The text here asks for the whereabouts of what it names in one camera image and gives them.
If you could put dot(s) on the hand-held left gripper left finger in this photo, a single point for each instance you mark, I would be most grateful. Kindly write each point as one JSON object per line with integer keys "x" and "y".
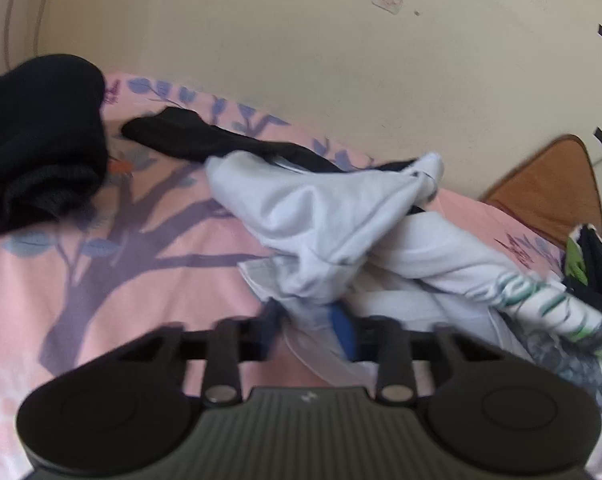
{"x": 273, "y": 332}

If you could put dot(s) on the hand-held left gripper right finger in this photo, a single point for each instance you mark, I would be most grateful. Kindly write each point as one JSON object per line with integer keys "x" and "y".
{"x": 342, "y": 332}

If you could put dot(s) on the pink tree print bedsheet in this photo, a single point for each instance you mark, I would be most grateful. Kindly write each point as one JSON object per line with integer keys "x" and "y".
{"x": 146, "y": 285}

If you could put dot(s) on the white leaf print garment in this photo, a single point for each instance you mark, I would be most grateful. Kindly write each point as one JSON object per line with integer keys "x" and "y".
{"x": 556, "y": 305}

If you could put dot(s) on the long black garment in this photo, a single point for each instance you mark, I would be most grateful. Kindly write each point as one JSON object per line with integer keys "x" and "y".
{"x": 181, "y": 130}

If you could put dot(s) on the grey patterned garment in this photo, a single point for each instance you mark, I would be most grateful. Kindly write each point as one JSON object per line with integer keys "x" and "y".
{"x": 566, "y": 365}

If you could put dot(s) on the brown mesh cushion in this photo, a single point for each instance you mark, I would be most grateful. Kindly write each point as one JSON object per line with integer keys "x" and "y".
{"x": 551, "y": 185}

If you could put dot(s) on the green and black garment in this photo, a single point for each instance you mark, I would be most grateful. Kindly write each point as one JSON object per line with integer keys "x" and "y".
{"x": 593, "y": 260}

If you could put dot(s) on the black knit garment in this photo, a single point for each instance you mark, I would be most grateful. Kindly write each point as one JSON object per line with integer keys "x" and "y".
{"x": 36, "y": 135}

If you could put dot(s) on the wall sticker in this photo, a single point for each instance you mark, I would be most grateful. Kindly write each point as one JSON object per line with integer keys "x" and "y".
{"x": 387, "y": 0}

